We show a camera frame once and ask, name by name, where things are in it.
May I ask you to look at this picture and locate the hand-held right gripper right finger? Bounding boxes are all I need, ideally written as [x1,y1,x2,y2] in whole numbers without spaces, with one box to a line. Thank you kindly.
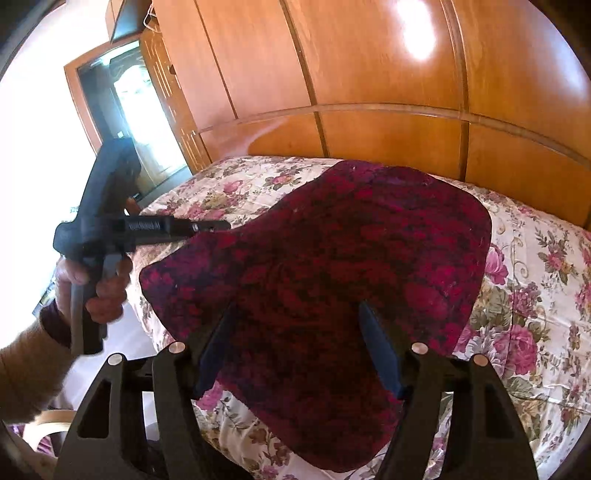
[358,301,540,480]

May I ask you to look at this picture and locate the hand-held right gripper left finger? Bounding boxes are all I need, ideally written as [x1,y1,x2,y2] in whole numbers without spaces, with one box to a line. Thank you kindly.
[54,305,239,480]

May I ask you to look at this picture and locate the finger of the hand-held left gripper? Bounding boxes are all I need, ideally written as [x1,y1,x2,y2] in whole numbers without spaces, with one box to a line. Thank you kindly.
[113,218,232,243]

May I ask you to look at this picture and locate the maroon knitted sweater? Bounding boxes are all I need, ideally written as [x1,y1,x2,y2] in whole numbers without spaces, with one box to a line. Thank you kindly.
[139,159,493,474]

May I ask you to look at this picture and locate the person's left forearm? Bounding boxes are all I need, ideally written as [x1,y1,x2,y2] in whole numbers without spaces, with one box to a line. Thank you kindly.
[0,295,75,423]

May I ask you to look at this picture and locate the person's left hand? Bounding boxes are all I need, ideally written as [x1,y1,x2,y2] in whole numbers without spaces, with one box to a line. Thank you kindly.
[54,255,133,328]

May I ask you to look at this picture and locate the wooden framed mirror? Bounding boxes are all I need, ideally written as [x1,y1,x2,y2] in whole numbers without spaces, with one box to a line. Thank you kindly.
[64,39,194,198]

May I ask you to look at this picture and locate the carved wooden wardrobe door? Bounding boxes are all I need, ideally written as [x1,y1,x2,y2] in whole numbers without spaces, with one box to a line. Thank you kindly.
[137,23,214,180]

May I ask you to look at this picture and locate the floral bedspread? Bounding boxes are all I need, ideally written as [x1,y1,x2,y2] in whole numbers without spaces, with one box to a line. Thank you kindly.
[37,154,591,480]

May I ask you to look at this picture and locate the wooden headboard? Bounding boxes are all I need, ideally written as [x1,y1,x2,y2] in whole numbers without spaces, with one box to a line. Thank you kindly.
[150,0,591,228]

